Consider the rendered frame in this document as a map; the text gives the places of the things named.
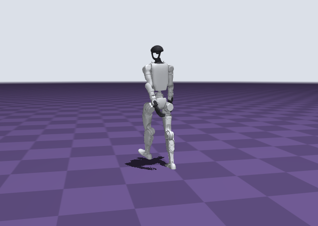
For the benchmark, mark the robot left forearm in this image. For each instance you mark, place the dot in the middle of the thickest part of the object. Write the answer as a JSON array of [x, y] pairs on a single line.
[[151, 93]]

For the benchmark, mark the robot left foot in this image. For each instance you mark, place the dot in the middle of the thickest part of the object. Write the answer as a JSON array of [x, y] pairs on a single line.
[[142, 152]]

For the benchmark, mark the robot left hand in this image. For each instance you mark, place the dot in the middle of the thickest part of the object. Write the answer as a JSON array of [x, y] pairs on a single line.
[[157, 109]]

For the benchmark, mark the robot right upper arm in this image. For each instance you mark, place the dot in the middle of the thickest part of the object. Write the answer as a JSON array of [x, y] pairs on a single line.
[[170, 75]]

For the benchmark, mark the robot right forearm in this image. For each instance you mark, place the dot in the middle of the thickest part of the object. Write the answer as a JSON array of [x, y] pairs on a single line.
[[170, 92]]

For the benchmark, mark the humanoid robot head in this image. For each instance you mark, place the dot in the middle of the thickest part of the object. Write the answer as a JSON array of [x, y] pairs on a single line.
[[157, 49]]

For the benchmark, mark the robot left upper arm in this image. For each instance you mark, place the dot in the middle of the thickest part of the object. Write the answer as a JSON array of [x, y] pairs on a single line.
[[146, 70]]

